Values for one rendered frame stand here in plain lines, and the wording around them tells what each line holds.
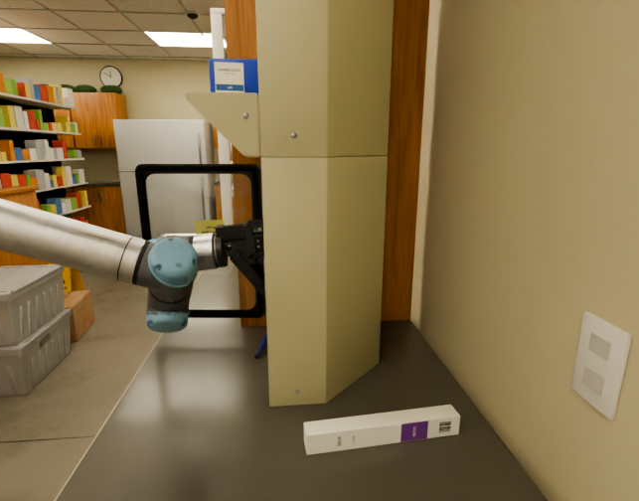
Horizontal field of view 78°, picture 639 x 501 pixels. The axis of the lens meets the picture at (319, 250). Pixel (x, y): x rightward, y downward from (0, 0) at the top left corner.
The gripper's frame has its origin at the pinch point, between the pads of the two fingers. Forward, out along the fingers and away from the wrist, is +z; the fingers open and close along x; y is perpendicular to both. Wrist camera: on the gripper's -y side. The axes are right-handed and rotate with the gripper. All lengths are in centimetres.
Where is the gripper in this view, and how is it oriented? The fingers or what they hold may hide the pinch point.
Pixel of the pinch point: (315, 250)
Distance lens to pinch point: 84.6
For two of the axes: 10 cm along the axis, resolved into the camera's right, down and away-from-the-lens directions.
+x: -1.0, -2.4, 9.6
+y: -0.9, -9.6, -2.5
